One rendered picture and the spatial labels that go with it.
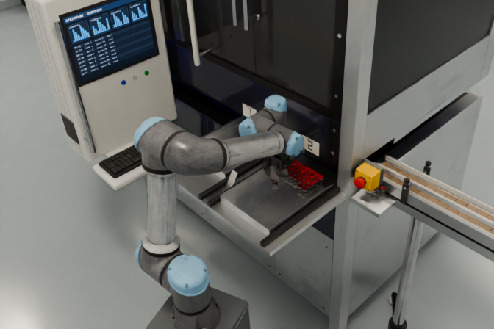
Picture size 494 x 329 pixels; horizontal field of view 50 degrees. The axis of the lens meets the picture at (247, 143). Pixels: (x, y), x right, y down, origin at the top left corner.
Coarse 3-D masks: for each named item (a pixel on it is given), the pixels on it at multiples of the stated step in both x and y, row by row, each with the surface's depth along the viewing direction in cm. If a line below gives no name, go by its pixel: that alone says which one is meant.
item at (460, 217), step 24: (384, 168) 194; (408, 168) 194; (408, 192) 186; (432, 192) 182; (456, 192) 182; (432, 216) 183; (456, 216) 177; (480, 216) 171; (456, 240) 180; (480, 240) 172
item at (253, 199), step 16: (256, 176) 205; (224, 192) 196; (240, 192) 200; (256, 192) 200; (272, 192) 199; (288, 192) 199; (320, 192) 193; (240, 208) 193; (256, 208) 193; (272, 208) 192; (288, 208) 192; (304, 208) 189; (256, 224) 184; (272, 224) 186
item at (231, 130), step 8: (240, 120) 238; (224, 128) 232; (232, 128) 236; (208, 136) 227; (216, 136) 231; (224, 136) 231; (232, 136) 231; (240, 136) 231; (232, 168) 213; (224, 176) 206
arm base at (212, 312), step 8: (208, 304) 159; (216, 304) 168; (176, 312) 160; (184, 312) 157; (200, 312) 158; (208, 312) 160; (216, 312) 164; (176, 320) 161; (184, 320) 159; (192, 320) 158; (200, 320) 159; (208, 320) 160; (216, 320) 163; (176, 328) 162; (184, 328) 160; (192, 328) 159; (200, 328) 162; (208, 328) 161
